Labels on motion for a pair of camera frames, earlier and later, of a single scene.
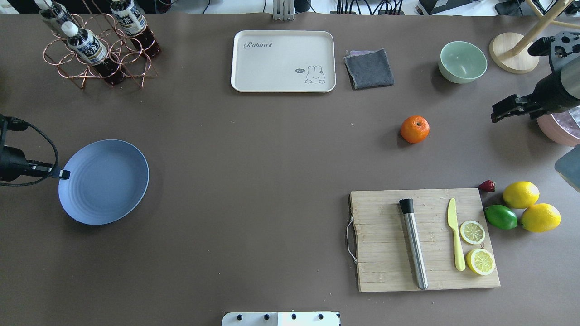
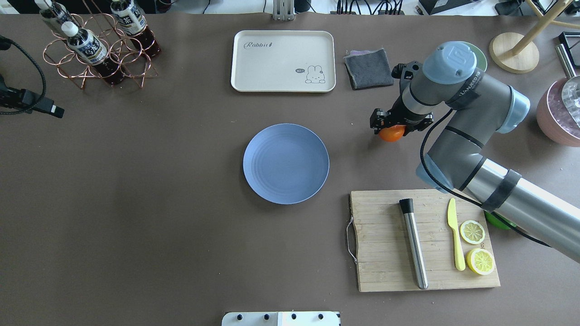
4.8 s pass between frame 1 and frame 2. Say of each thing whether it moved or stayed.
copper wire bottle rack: stayed
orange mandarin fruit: moved
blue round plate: moved
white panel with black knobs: stayed
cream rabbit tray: stayed
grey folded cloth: stayed
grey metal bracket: stayed
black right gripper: moved
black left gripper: moved
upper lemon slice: stayed
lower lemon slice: stayed
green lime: stayed
